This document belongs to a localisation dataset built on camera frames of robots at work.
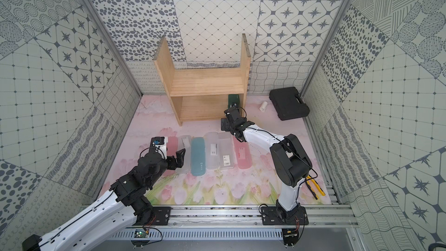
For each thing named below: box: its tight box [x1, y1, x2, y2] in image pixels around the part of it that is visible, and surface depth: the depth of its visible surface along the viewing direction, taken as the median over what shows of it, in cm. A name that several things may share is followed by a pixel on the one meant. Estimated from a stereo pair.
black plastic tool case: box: [268, 86, 311, 121], surface depth 113 cm
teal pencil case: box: [191, 137, 206, 177], surface depth 92 cm
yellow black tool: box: [304, 174, 326, 200], surface depth 82 cm
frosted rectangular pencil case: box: [217, 131, 235, 170], surface depth 95 cm
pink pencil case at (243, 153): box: [232, 134, 253, 170], surface depth 93 cm
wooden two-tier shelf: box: [152, 33, 251, 127], surface depth 93 cm
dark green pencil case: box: [228, 94, 240, 109], surface depth 112 cm
